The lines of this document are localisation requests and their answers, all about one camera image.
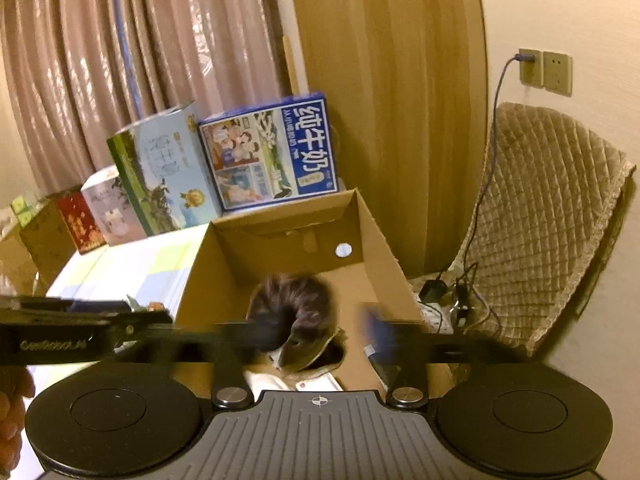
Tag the person's left hand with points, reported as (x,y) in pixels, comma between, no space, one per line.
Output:
(12,410)

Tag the white humidifier box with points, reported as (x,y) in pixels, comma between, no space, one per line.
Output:
(117,210)

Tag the dark brown hair scrunchie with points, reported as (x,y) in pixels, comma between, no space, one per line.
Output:
(295,310)

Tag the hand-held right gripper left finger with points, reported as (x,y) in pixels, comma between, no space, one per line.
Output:
(232,340)

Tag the beige curtain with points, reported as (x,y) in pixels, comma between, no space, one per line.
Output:
(150,35)

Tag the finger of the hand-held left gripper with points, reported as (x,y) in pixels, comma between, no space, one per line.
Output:
(145,327)

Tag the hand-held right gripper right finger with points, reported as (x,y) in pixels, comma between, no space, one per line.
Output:
(377,332)

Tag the chair with quilted cover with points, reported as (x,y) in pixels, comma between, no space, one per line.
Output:
(545,220)

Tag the blue cartoon milk carton box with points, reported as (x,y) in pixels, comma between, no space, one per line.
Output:
(270,155)

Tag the brown storage cardboard box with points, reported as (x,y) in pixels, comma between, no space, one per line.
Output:
(47,240)

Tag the wooden door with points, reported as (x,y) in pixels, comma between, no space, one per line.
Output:
(390,60)

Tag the wall socket with plug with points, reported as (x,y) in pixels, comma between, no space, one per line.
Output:
(531,67)

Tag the green meadow milk carton box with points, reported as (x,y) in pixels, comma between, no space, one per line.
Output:
(165,175)

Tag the black power adapter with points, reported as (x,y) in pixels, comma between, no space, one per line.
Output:
(432,291)

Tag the empty wall socket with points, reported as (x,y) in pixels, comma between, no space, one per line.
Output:
(557,72)

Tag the stack of green boxes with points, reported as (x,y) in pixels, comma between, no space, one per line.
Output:
(22,210)

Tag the white power strip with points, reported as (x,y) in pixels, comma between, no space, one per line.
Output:
(435,317)

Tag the red gift box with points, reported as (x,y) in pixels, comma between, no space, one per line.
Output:
(80,222)

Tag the checked tablecloth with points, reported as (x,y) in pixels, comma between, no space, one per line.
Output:
(125,270)

